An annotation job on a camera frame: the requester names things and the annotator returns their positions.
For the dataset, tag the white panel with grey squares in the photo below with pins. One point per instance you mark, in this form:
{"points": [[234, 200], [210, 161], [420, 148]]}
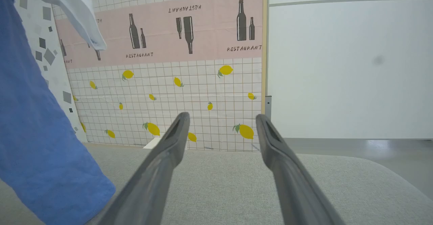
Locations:
{"points": [[50, 69]]}

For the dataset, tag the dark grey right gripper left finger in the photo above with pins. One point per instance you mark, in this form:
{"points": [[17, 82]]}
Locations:
{"points": [[159, 171]]}

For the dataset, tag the white flat box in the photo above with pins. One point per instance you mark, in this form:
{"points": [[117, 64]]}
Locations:
{"points": [[153, 143]]}

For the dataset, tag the lemon and bottle print backdrop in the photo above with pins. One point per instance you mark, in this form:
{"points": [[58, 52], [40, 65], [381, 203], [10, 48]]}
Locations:
{"points": [[203, 83]]}

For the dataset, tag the small grey metal bracket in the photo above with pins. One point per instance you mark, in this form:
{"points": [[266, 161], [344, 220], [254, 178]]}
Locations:
{"points": [[268, 106]]}

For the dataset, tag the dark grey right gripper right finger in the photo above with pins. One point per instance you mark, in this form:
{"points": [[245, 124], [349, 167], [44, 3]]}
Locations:
{"points": [[291, 184]]}

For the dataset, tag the white and blue shirt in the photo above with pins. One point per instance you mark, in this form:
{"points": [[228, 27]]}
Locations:
{"points": [[33, 133]]}

